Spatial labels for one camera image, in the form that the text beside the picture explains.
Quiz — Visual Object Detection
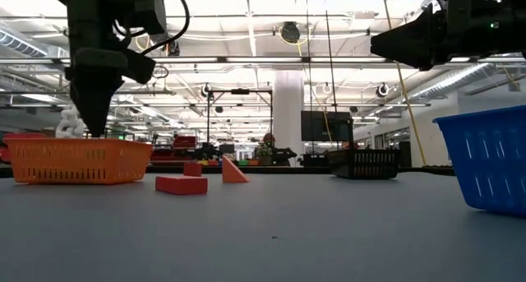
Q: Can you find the red storage bin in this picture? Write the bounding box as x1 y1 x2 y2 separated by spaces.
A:
172 135 197 150

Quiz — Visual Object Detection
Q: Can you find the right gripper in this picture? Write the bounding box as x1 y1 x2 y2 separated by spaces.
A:
370 0 526 72

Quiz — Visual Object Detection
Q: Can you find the orange triangle block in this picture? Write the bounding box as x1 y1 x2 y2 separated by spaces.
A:
221 155 251 183

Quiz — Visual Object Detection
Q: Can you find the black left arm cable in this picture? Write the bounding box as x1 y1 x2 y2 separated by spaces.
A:
113 0 191 56

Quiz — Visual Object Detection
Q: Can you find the black plastic basket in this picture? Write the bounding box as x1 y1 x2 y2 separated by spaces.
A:
327 148 401 180

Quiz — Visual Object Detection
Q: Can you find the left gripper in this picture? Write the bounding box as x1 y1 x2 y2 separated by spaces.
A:
64 46 129 138

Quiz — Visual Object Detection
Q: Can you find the small red cube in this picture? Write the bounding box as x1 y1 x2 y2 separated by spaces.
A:
182 162 203 178

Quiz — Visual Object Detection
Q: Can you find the person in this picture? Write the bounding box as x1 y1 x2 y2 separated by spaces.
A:
262 132 298 167

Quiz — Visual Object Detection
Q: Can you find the blue plastic basket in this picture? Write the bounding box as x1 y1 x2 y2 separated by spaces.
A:
431 104 526 216

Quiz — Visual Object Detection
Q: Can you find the yellow black cable reel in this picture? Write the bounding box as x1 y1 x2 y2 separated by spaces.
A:
280 21 302 44

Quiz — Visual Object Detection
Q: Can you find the orange plastic basket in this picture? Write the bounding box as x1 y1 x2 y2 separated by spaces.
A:
4 137 154 185

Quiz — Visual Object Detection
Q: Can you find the yellow hanging cable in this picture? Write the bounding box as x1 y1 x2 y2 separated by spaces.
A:
381 0 427 167

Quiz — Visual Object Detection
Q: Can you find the black frame stand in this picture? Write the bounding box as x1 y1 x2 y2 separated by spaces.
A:
206 88 275 159

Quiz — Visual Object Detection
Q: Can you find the black monitor screen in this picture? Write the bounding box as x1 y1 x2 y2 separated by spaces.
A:
300 110 353 142

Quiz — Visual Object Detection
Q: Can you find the red block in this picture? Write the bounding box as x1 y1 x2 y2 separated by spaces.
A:
155 175 209 196

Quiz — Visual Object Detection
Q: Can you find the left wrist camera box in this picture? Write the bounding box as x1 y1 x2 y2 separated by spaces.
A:
122 49 157 86

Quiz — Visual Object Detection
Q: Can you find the small green plant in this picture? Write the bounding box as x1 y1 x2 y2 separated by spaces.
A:
254 145 273 166

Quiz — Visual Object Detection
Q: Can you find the white pillar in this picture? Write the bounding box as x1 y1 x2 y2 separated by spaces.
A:
273 71 305 167

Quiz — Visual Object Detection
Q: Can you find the hanging black cable coil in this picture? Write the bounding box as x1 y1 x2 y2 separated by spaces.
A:
150 64 170 79

